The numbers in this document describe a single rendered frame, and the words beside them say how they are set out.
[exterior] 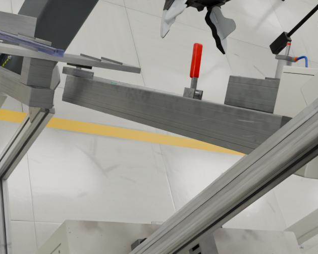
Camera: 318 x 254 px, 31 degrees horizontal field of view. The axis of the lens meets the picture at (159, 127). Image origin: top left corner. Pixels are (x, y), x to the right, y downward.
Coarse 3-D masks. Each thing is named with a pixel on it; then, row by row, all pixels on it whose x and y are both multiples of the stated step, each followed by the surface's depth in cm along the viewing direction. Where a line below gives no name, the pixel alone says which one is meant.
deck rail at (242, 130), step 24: (72, 96) 130; (96, 96) 120; (120, 96) 112; (144, 96) 105; (168, 96) 98; (144, 120) 103; (168, 120) 97; (192, 120) 91; (216, 120) 87; (240, 120) 82; (264, 120) 78; (288, 120) 76; (216, 144) 86; (240, 144) 81
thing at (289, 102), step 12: (288, 72) 78; (300, 72) 76; (312, 72) 75; (288, 84) 78; (300, 84) 76; (288, 96) 78; (300, 96) 76; (276, 108) 79; (288, 108) 77; (300, 108) 76; (300, 168) 74; (312, 168) 74
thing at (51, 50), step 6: (0, 36) 104; (6, 36) 102; (12, 36) 99; (18, 36) 100; (18, 42) 97; (24, 42) 95; (30, 42) 93; (36, 42) 91; (36, 48) 91; (42, 48) 89; (48, 48) 87; (54, 48) 86; (54, 54) 85; (60, 54) 86
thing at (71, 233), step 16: (64, 224) 125; (80, 224) 126; (96, 224) 128; (112, 224) 130; (128, 224) 133; (144, 224) 135; (160, 224) 138; (48, 240) 130; (64, 240) 124; (80, 240) 123; (96, 240) 126; (112, 240) 128; (128, 240) 130; (224, 240) 146; (240, 240) 149; (256, 240) 152; (272, 240) 156; (288, 240) 159
